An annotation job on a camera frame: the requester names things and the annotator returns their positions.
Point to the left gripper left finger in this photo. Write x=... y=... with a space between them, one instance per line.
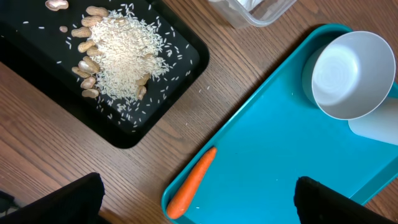
x=77 y=202

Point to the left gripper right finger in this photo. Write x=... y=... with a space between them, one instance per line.
x=316 y=203

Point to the white plastic cup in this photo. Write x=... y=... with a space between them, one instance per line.
x=379 y=125

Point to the grey bowl with rice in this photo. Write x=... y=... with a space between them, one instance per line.
x=351 y=76

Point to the white napkin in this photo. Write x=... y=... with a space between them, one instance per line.
x=247 y=4

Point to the black plastic waste bin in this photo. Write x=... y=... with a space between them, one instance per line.
x=35 y=48

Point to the teal serving tray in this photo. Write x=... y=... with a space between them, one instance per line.
x=277 y=136

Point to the orange carrot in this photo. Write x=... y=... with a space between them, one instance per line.
x=184 y=196

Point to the pile of peanuts and rice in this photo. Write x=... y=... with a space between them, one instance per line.
x=123 y=57

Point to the clear plastic storage bin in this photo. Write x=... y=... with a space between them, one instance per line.
x=264 y=14

